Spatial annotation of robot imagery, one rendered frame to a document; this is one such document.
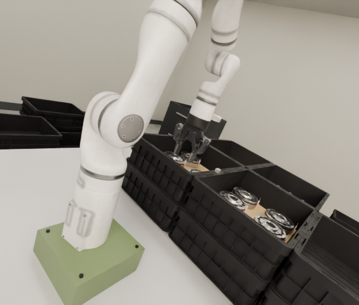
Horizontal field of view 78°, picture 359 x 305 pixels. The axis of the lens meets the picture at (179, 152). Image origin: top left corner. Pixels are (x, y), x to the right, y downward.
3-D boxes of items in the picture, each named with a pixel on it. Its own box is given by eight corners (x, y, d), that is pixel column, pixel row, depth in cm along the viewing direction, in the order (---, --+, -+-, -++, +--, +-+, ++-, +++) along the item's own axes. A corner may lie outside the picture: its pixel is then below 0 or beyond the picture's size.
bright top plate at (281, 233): (279, 243, 63) (280, 242, 63) (249, 220, 69) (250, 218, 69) (289, 233, 71) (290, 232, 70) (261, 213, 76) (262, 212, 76)
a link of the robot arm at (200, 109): (220, 123, 77) (228, 106, 75) (206, 121, 67) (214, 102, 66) (199, 112, 81) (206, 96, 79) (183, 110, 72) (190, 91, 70)
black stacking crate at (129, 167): (164, 236, 71) (177, 206, 67) (115, 184, 88) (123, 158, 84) (223, 210, 102) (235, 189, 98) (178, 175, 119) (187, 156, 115)
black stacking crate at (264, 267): (264, 288, 51) (290, 252, 48) (177, 209, 68) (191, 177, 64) (300, 237, 82) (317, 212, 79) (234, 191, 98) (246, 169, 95)
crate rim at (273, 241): (286, 259, 48) (292, 250, 47) (188, 183, 65) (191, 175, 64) (315, 216, 79) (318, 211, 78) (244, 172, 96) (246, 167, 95)
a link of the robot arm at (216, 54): (212, 62, 74) (214, 19, 62) (236, 70, 70) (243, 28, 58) (200, 74, 71) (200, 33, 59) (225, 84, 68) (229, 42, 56)
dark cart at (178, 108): (169, 191, 246) (201, 116, 219) (143, 170, 269) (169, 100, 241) (198, 183, 297) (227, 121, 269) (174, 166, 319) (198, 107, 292)
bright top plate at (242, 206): (238, 212, 71) (238, 210, 71) (214, 193, 76) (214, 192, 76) (250, 206, 78) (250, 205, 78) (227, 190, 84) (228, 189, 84)
